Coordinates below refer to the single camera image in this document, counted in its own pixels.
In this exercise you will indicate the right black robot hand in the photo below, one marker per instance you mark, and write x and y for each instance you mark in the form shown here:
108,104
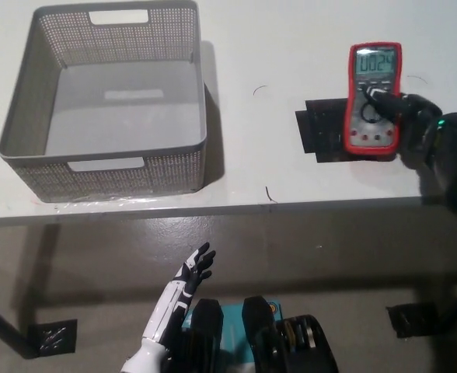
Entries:
415,116

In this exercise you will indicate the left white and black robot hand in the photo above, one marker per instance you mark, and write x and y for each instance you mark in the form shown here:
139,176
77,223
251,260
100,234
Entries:
191,274

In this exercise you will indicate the red digital multimeter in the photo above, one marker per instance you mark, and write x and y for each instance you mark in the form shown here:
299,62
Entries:
374,64

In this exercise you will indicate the black tape patch on table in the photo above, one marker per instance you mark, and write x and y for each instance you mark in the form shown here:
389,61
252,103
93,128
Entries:
325,132

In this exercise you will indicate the black and teal robot body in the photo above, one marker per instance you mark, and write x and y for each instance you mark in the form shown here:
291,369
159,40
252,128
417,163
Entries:
259,338

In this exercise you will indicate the grey perforated plastic basket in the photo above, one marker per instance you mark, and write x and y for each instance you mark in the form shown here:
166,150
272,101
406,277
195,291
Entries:
96,50

